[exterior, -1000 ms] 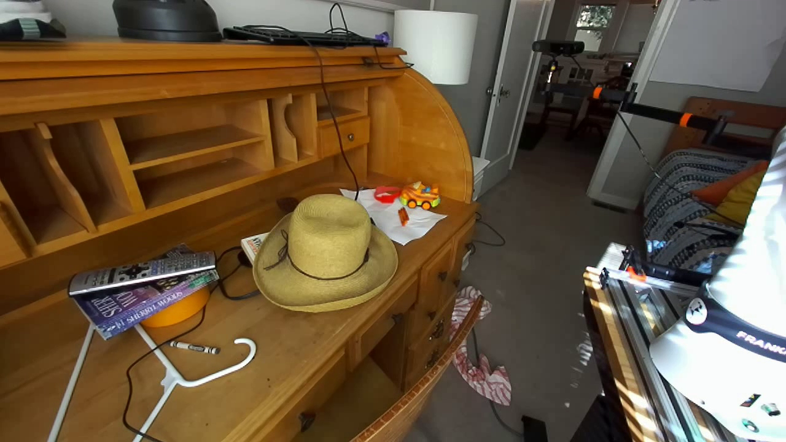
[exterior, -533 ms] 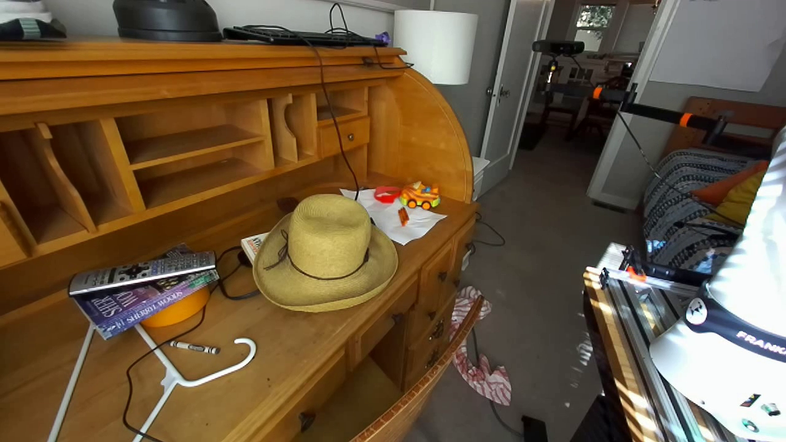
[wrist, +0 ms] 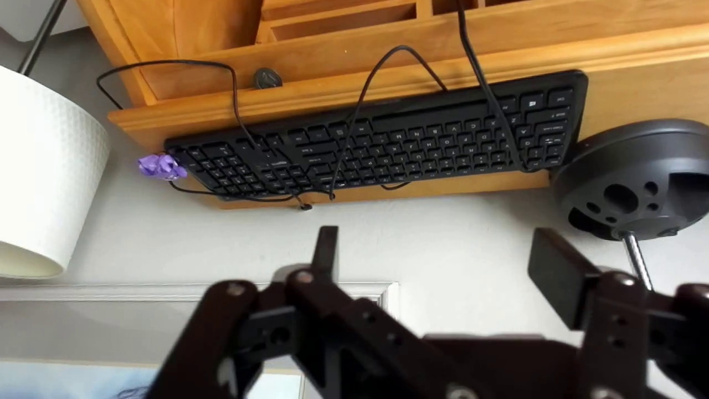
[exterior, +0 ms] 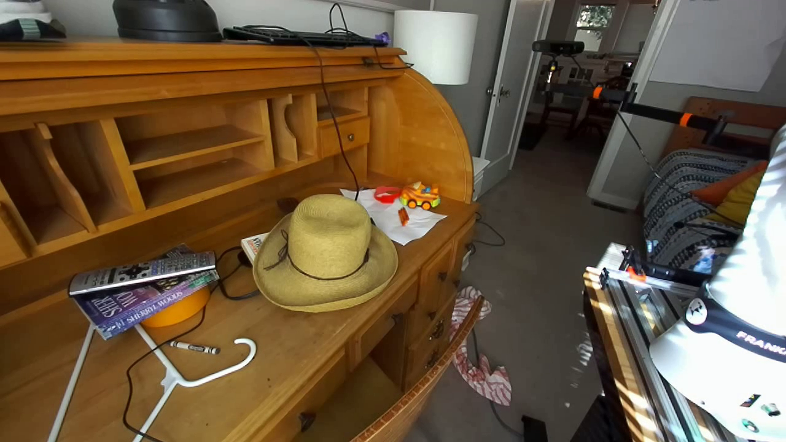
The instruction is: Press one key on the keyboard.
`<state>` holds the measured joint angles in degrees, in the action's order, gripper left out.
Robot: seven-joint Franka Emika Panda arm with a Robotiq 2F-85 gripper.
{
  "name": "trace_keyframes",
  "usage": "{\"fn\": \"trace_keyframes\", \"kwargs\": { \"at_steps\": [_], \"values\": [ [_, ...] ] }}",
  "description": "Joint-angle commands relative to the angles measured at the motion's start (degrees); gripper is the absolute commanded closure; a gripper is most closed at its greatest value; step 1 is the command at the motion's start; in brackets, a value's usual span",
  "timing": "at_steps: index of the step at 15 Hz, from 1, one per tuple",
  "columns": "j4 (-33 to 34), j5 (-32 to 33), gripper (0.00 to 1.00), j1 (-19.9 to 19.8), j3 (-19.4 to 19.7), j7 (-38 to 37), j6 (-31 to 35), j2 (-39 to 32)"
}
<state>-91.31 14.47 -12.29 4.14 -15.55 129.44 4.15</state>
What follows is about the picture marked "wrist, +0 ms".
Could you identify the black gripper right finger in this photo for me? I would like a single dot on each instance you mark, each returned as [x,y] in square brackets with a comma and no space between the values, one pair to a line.
[621,334]

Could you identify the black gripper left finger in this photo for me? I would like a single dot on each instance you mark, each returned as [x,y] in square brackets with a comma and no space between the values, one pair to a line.
[324,325]

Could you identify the black computer keyboard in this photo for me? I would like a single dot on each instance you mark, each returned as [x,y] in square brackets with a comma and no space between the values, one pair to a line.
[413,140]

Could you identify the thin metal rod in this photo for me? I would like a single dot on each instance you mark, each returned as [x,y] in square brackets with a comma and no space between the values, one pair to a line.
[639,262]

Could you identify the black round lamp base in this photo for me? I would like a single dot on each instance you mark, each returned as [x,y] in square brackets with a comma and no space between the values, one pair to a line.
[635,163]

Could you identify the dark round desk knob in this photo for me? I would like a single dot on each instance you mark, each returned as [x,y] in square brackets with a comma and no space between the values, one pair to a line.
[267,79]

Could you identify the wooden roll-top desk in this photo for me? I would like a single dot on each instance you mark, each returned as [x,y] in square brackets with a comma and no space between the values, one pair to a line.
[651,68]

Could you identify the white lampshade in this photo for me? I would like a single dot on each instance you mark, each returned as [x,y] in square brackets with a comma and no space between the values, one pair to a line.
[45,169]

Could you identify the dark lamp pole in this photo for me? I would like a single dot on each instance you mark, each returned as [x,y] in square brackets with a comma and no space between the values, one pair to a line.
[41,37]

